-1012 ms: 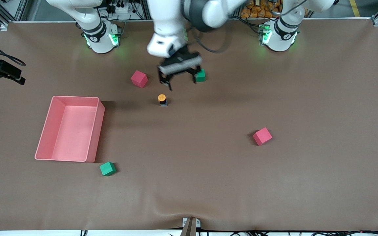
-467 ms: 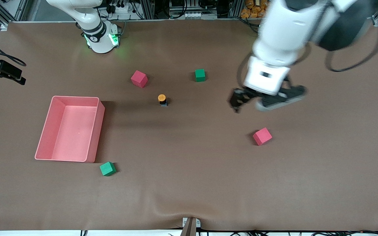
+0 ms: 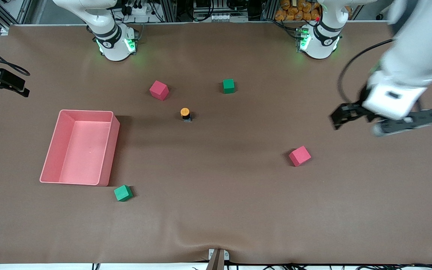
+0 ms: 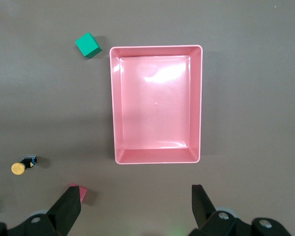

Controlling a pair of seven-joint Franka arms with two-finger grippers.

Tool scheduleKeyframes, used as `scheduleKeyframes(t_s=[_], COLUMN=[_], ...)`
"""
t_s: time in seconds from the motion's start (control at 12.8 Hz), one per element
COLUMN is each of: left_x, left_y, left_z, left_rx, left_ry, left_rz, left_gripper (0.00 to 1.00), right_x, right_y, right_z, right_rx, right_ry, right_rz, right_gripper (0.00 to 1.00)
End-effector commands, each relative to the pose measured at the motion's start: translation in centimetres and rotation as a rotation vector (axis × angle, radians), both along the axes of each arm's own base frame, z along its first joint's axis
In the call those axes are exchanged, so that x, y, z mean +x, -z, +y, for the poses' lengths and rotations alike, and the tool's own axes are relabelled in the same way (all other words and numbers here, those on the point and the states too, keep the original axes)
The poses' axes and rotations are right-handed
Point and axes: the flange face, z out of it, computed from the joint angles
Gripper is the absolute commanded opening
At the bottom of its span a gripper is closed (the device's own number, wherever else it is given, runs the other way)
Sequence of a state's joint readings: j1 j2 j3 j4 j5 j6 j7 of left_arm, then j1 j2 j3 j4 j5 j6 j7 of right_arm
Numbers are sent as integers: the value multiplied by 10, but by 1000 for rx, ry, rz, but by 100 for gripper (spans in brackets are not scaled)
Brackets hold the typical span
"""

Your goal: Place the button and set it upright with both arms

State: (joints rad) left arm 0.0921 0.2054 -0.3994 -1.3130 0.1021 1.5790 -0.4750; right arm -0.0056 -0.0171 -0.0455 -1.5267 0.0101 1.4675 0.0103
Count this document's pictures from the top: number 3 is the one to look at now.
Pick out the pink foam cube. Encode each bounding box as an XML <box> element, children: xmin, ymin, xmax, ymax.
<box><xmin>149</xmin><ymin>80</ymin><xmax>170</xmax><ymax>101</ymax></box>
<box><xmin>289</xmin><ymin>145</ymin><xmax>312</xmax><ymax>167</ymax></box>

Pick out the pink plastic bin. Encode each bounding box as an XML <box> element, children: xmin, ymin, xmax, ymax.
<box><xmin>39</xmin><ymin>109</ymin><xmax>120</xmax><ymax>187</ymax></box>

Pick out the bag of orange buns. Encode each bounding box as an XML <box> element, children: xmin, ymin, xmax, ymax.
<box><xmin>275</xmin><ymin>0</ymin><xmax>353</xmax><ymax>21</ymax></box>

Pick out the white power strip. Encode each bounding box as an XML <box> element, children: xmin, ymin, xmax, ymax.
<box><xmin>123</xmin><ymin>4</ymin><xmax>153</xmax><ymax>16</ymax></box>

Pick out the white connector strip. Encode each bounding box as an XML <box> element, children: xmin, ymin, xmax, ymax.
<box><xmin>208</xmin><ymin>13</ymin><xmax>249</xmax><ymax>22</ymax></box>

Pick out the brown table mat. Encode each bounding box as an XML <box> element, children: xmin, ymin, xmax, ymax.
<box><xmin>0</xmin><ymin>21</ymin><xmax>432</xmax><ymax>265</ymax></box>

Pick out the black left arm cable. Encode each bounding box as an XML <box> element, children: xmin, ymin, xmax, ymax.
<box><xmin>337</xmin><ymin>39</ymin><xmax>396</xmax><ymax>106</ymax></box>

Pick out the aluminium frame post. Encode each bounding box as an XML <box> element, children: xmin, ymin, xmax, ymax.
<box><xmin>160</xmin><ymin>0</ymin><xmax>178</xmax><ymax>22</ymax></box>
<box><xmin>260</xmin><ymin>0</ymin><xmax>278</xmax><ymax>21</ymax></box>

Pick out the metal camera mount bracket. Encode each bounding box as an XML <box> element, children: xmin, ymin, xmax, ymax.
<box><xmin>208</xmin><ymin>248</ymin><xmax>230</xmax><ymax>270</ymax></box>

